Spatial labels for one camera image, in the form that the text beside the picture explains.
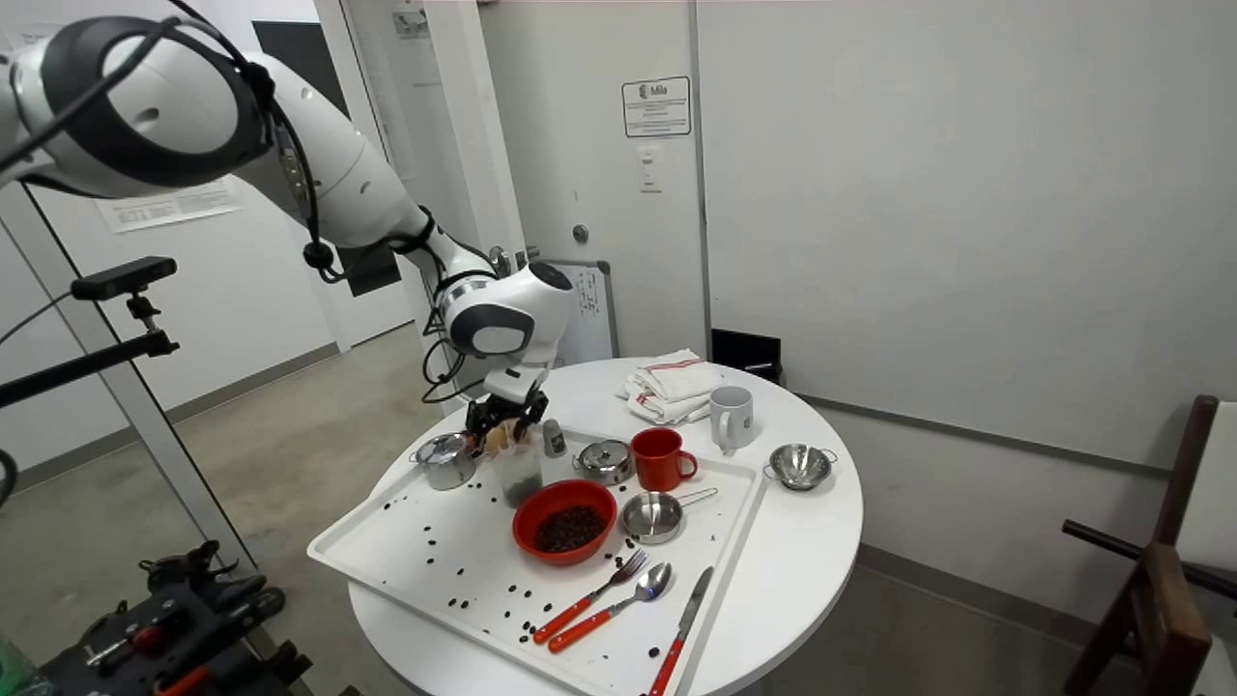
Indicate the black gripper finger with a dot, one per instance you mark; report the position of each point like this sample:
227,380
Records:
526,434
482,443

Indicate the black tools pile on floor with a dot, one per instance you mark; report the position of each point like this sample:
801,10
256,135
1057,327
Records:
188,635

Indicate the grey salt shaker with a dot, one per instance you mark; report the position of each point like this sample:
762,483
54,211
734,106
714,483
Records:
555,438

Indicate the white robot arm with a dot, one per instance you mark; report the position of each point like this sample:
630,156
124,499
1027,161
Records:
124,106

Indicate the white wall sign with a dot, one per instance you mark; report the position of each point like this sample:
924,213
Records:
657,106

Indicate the white plastic tray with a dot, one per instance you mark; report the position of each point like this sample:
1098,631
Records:
448,595

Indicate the white mug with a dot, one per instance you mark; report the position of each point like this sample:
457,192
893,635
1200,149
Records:
731,420

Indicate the black box by wall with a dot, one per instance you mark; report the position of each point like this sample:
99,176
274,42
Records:
749,352

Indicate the small steel cup behind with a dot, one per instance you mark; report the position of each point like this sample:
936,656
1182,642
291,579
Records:
606,460

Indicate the red mug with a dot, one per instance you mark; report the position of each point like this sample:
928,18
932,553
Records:
662,460

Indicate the red handled spoon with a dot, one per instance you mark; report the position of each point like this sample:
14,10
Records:
652,584

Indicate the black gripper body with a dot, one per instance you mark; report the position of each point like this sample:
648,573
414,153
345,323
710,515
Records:
488,411

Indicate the black camera on tripod arm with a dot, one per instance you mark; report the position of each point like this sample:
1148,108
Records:
130,281

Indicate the wooden chair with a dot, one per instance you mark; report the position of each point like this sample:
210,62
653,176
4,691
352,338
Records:
1174,616

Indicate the red handled knife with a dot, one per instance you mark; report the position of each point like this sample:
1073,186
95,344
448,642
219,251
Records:
680,631

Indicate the steel pot with lid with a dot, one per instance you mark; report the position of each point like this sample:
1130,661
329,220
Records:
447,460

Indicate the red handled fork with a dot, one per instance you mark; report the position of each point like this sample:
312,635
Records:
625,568

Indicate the beige fuzzy toy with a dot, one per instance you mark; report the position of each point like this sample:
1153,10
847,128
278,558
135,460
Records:
504,438

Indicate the small steel bowl on table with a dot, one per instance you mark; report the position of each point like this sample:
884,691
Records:
799,464

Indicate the steel bowl beside red bowl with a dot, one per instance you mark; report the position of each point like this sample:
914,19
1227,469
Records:
652,521

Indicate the round white table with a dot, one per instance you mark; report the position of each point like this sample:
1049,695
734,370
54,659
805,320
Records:
789,579

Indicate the white red striped cloth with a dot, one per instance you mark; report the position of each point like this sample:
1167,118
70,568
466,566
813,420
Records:
670,387

